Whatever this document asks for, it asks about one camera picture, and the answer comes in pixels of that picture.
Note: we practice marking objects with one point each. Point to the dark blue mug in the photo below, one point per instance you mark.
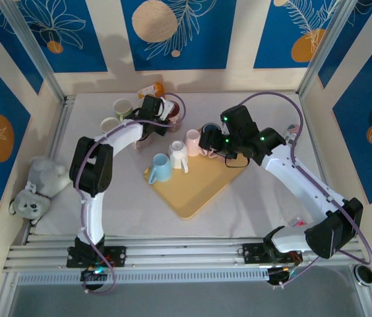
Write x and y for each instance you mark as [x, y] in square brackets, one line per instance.
[210, 127]

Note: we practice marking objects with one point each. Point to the iridescent pink mug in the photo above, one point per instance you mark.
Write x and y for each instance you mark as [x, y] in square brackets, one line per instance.
[176, 110]

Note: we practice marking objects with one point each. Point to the pale green mug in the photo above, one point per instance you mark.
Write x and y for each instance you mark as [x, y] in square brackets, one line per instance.
[122, 107]

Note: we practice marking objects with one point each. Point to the grey mug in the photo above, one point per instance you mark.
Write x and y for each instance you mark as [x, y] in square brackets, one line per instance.
[108, 123]

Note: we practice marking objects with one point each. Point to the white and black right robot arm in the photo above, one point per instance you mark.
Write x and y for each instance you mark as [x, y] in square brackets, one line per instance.
[291, 171]

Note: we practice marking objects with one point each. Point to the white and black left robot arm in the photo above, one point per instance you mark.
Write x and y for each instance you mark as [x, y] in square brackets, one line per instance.
[90, 214]

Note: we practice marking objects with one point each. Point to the pale pink mug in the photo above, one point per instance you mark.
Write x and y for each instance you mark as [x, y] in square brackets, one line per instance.
[192, 142]

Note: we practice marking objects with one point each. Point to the light blue mug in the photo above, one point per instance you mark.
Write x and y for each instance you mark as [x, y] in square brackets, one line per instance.
[161, 165]

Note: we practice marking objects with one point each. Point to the yellow plastic tray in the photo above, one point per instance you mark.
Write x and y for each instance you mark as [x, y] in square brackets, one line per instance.
[192, 191]

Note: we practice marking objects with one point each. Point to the white tablecloth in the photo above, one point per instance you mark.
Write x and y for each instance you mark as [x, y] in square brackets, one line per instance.
[123, 204]

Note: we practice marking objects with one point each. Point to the small pink object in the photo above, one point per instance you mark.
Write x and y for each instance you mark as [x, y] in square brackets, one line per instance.
[299, 223]

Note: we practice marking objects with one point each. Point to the grey plush koala toy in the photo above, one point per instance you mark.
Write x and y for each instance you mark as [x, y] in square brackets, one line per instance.
[31, 203]

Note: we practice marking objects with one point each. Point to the black round knob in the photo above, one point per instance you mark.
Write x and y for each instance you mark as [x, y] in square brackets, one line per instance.
[363, 274]

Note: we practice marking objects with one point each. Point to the aluminium frame rail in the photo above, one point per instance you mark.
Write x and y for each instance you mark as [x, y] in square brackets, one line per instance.
[61, 115]
[179, 254]
[312, 132]

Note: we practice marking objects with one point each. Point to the aluminium frame post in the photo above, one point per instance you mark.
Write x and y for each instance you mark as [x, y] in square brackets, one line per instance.
[370, 300]
[327, 49]
[34, 49]
[1, 297]

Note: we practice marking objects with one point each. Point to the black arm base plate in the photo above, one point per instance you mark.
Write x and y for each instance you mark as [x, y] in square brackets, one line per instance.
[252, 252]
[116, 256]

